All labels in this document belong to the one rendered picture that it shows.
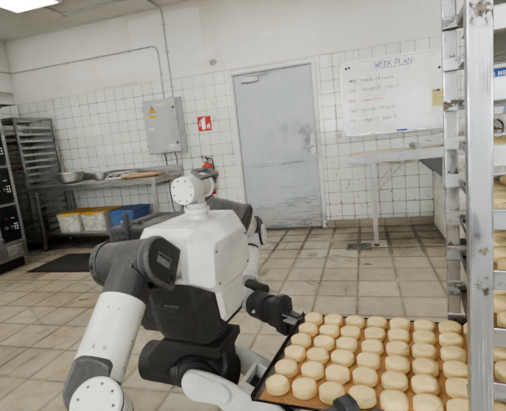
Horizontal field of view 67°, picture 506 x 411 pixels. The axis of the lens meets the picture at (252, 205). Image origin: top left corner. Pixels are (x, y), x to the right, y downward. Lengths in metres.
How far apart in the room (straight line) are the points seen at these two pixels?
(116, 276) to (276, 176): 4.32
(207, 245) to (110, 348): 0.30
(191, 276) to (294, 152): 4.15
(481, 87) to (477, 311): 0.31
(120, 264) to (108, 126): 5.21
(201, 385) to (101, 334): 0.41
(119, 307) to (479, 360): 0.59
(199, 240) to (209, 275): 0.08
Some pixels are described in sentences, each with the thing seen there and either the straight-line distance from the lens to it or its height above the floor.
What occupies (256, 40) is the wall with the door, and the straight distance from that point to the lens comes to 5.12.
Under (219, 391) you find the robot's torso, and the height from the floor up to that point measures 0.59.
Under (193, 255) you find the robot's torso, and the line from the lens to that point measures 0.88.
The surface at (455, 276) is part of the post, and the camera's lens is 1.11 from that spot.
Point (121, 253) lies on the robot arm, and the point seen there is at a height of 1.00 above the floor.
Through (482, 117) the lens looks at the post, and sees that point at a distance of 0.59.
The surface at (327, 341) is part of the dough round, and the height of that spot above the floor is 0.70.
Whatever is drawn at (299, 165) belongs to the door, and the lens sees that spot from 4.94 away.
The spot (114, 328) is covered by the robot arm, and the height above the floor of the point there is 0.90.
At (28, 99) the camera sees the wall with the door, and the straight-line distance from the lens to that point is 6.86.
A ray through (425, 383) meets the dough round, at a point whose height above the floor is 0.71.
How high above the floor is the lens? 1.20
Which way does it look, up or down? 10 degrees down
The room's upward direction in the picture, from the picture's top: 6 degrees counter-clockwise
